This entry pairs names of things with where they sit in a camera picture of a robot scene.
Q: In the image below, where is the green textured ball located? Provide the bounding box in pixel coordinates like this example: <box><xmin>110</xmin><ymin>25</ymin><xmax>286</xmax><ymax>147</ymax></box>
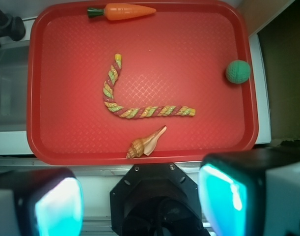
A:
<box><xmin>225</xmin><ymin>60</ymin><xmax>251</xmax><ymax>84</ymax></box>

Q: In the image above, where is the tan conch seashell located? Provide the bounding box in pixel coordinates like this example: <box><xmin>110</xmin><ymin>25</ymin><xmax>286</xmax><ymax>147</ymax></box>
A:
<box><xmin>126</xmin><ymin>126</ymin><xmax>167</xmax><ymax>159</ymax></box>

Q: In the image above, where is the red plastic tray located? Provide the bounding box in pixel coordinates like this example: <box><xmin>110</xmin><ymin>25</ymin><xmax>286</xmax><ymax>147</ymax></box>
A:
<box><xmin>27</xmin><ymin>0</ymin><xmax>258</xmax><ymax>165</ymax></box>

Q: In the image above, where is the grey sink faucet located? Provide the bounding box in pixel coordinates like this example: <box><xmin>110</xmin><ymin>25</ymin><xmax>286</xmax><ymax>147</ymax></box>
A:
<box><xmin>0</xmin><ymin>10</ymin><xmax>26</xmax><ymax>48</ymax></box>

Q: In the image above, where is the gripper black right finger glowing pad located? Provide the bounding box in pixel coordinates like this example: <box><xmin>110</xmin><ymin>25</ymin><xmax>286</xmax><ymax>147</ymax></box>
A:
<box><xmin>198</xmin><ymin>147</ymin><xmax>300</xmax><ymax>236</ymax></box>

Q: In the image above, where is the braided multicolour rope toy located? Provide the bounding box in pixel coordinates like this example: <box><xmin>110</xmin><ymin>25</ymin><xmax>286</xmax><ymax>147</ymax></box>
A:
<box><xmin>103</xmin><ymin>53</ymin><xmax>196</xmax><ymax>119</ymax></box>

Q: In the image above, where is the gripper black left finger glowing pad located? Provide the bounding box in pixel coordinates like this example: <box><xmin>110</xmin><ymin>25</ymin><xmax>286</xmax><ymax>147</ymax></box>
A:
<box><xmin>0</xmin><ymin>168</ymin><xmax>84</xmax><ymax>236</ymax></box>

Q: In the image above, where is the brown cardboard panel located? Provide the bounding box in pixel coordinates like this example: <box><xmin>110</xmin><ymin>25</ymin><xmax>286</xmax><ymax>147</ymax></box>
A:
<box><xmin>238</xmin><ymin>0</ymin><xmax>300</xmax><ymax>146</ymax></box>

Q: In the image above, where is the orange toy carrot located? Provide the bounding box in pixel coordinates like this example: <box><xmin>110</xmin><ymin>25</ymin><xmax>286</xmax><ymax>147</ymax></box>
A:
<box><xmin>87</xmin><ymin>3</ymin><xmax>157</xmax><ymax>21</ymax></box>

